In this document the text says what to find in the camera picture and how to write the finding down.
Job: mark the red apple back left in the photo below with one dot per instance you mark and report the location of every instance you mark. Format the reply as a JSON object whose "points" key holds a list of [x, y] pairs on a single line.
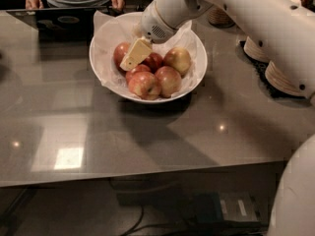
{"points": [[119, 52]]}

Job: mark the stack paper bowls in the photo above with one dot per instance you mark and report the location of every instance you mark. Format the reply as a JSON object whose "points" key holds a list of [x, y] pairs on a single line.
{"points": [[254, 51], [278, 84]]}

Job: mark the back stack paper bowls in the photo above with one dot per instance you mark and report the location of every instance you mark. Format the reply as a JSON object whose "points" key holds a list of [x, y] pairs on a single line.
{"points": [[254, 51]]}

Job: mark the yellow-red apple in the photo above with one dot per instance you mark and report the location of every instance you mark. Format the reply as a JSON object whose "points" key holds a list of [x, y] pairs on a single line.
{"points": [[169, 79], [178, 58]]}

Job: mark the red apple with sticker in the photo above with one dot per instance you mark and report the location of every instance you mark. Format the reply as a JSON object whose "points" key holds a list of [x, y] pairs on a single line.
{"points": [[140, 68]]}

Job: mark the front stack paper bowls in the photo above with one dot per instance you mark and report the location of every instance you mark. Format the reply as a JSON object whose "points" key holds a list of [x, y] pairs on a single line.
{"points": [[278, 84]]}

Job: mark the orange-red apple front left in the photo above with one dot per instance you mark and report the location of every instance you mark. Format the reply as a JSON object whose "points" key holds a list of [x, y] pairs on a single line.
{"points": [[145, 85]]}

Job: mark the white ceramic bowl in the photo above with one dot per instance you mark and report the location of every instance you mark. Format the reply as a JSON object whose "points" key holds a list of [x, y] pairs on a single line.
{"points": [[98, 59]]}

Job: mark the black laptop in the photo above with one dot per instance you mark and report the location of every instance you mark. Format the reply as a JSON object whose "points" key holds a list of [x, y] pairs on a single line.
{"points": [[61, 24]]}

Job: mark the white paper bowl liner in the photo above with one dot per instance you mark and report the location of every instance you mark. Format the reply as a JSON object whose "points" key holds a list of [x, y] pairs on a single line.
{"points": [[108, 33]]}

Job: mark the black rubber mat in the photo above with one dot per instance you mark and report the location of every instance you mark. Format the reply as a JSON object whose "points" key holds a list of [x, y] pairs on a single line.
{"points": [[260, 69]]}

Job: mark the yellow-red apple back right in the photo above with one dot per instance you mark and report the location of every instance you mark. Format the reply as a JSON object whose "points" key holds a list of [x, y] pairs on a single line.
{"points": [[178, 58]]}

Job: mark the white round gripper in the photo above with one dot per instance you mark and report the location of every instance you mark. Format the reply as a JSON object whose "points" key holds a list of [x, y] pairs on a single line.
{"points": [[154, 24]]}

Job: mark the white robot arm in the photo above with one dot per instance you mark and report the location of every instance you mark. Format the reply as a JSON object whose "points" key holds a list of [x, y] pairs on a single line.
{"points": [[285, 32]]}

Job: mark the dark red center apple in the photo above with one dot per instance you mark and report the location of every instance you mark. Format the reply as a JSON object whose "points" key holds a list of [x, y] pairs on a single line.
{"points": [[153, 61]]}

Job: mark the power box under table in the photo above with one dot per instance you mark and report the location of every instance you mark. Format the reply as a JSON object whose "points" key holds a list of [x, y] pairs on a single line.
{"points": [[235, 207]]}

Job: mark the yellow-red apple front right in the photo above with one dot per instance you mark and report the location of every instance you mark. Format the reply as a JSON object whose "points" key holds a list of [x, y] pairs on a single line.
{"points": [[169, 79]]}

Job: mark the glass jar with nuts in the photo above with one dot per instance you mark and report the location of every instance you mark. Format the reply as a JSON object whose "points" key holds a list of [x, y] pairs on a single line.
{"points": [[219, 18]]}

